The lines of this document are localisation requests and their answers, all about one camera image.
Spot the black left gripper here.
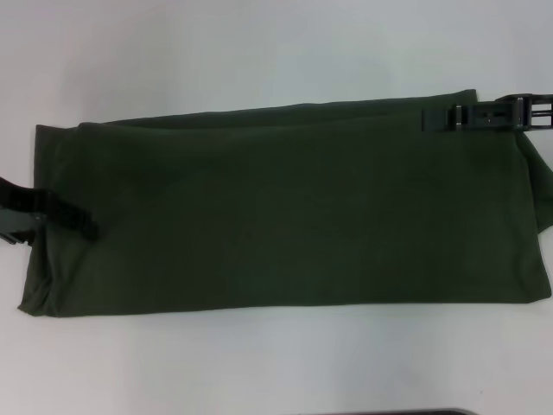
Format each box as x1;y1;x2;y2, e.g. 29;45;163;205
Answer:
0;175;100;248

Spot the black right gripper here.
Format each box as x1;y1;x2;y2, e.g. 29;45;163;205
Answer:
421;92;553;132

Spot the dark green FREE t-shirt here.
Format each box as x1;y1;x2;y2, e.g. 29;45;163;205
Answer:
16;88;553;320

